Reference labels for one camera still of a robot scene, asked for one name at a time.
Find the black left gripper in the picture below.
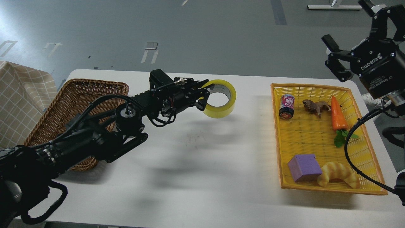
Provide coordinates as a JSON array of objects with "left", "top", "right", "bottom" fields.
[{"left": 161, "top": 79, "right": 215, "bottom": 115}]

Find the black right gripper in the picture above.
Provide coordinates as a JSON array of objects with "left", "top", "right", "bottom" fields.
[{"left": 321, "top": 0, "right": 405, "bottom": 99}]

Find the yellow tape roll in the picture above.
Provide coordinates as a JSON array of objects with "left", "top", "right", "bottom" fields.
[{"left": 199, "top": 79, "right": 237, "bottom": 119}]

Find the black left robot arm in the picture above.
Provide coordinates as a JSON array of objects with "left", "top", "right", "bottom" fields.
[{"left": 1, "top": 69, "right": 216, "bottom": 228}]

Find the brown toy animal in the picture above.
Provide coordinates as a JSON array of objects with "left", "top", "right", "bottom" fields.
[{"left": 302, "top": 99, "right": 331, "bottom": 118}]

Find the white stand base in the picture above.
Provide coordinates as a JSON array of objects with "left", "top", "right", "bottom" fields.
[{"left": 307, "top": 0, "right": 362, "bottom": 10}]

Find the orange toy carrot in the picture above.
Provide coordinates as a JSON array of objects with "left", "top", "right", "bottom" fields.
[{"left": 330, "top": 96, "right": 350, "bottom": 148}]

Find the pink drink can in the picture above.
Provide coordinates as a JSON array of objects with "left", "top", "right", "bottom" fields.
[{"left": 279, "top": 94, "right": 295, "bottom": 120}]

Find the yellow plastic basket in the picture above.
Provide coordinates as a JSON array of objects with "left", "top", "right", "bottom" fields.
[{"left": 271, "top": 83, "right": 388, "bottom": 196}]

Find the toy croissant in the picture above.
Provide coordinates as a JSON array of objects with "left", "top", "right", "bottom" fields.
[{"left": 317, "top": 162, "right": 360, "bottom": 189}]

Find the purple block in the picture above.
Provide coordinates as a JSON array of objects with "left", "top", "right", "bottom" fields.
[{"left": 287, "top": 154, "right": 323, "bottom": 183}]

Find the brown wicker basket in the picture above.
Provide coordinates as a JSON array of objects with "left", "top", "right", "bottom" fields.
[{"left": 24, "top": 79, "right": 129, "bottom": 172}]

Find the beige checkered cloth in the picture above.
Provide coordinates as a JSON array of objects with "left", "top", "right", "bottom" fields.
[{"left": 0, "top": 61, "right": 57, "bottom": 149}]

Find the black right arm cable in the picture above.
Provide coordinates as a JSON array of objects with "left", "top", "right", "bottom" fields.
[{"left": 344, "top": 104, "right": 399, "bottom": 194}]

